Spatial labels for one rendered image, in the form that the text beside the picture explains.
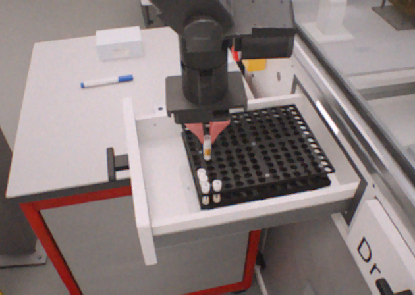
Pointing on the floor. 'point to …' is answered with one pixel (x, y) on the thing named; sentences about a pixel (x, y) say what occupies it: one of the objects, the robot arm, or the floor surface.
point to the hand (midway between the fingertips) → (207, 136)
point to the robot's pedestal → (10, 213)
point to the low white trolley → (210, 261)
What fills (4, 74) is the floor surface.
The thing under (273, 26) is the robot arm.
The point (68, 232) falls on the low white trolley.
